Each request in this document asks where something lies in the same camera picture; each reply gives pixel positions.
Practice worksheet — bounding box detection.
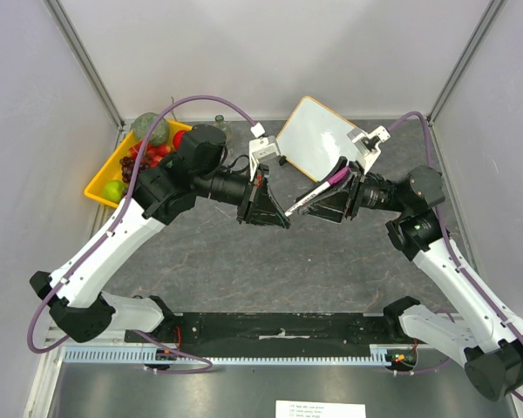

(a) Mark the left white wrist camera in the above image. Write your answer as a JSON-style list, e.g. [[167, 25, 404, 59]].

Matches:
[[248, 122, 281, 182]]

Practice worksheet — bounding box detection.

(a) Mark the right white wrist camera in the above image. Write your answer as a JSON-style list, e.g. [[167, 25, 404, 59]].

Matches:
[[347, 125, 391, 174]]

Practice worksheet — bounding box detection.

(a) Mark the green melon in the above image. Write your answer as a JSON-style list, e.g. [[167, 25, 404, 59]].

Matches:
[[131, 112, 170, 146]]

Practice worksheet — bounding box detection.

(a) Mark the purple grape bunch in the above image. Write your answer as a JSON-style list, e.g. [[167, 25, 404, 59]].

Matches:
[[119, 156, 136, 184]]

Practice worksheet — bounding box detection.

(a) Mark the clear glass bottle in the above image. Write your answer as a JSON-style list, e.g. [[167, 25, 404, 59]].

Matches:
[[214, 114, 232, 148]]

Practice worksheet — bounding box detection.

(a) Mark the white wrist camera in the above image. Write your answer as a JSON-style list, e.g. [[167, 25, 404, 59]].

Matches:
[[347, 125, 391, 174], [248, 122, 281, 182]]

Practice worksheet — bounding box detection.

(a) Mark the white paper label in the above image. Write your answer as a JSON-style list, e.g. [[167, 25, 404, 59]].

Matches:
[[275, 400, 366, 418]]

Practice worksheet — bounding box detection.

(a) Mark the wood framed whiteboard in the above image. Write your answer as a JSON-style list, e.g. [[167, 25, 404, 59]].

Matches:
[[276, 96, 358, 182]]

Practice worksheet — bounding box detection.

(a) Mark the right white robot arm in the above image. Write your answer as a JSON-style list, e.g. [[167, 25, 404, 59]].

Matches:
[[296, 158, 523, 401]]

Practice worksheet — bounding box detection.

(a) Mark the red strawberry cluster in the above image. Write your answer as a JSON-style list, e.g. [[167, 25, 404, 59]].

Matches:
[[127, 141, 173, 167]]

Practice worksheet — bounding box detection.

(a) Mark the red apple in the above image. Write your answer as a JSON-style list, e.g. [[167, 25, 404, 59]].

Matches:
[[173, 130, 187, 150]]

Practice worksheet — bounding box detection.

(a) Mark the grey slotted cable duct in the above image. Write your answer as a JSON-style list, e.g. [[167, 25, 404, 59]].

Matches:
[[64, 341, 394, 367]]

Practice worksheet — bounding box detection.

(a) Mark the yellow plastic tray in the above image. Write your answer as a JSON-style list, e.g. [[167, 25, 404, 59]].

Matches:
[[84, 120, 192, 209]]

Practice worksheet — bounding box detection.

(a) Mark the pink capped whiteboard marker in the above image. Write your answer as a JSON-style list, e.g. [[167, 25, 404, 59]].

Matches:
[[285, 166, 349, 217]]

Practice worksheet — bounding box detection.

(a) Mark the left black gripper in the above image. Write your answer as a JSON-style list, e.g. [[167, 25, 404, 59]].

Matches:
[[195, 162, 290, 229]]

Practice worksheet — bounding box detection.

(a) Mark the light green apple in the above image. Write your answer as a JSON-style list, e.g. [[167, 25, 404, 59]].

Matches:
[[101, 180, 127, 204]]

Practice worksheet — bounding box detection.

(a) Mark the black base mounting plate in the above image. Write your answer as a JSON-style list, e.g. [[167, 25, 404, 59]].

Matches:
[[149, 312, 411, 347]]

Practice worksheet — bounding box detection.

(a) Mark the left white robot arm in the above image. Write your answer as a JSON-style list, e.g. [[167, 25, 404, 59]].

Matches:
[[30, 125, 290, 343]]

